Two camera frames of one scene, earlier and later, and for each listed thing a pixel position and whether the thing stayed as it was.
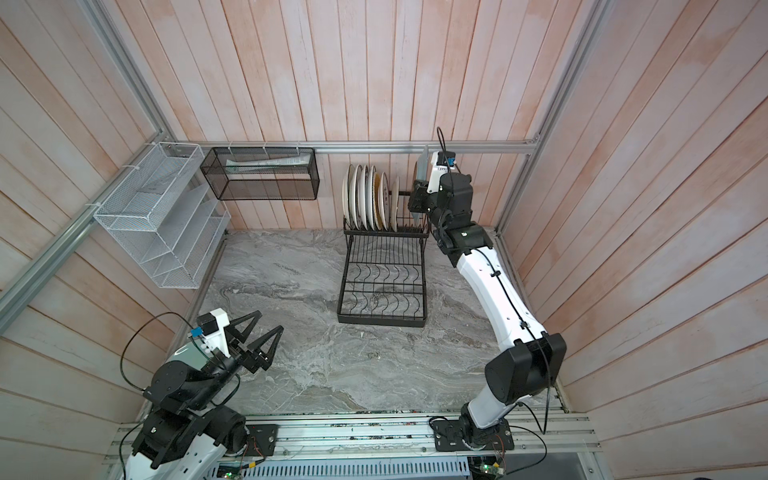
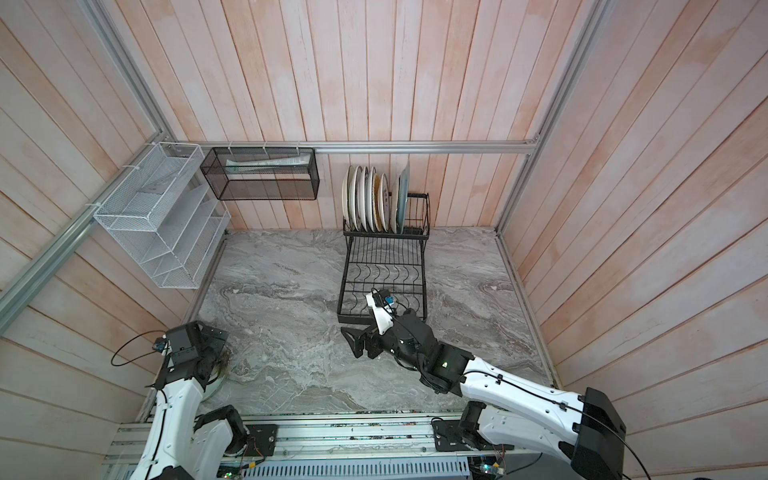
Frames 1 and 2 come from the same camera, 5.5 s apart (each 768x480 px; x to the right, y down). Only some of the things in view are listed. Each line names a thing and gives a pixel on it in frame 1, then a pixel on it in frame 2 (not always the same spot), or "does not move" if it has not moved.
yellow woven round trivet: [377, 202] does not move
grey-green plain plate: [422, 165] -> [403, 193]
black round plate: [394, 204] does not move
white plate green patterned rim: [362, 196] does not move
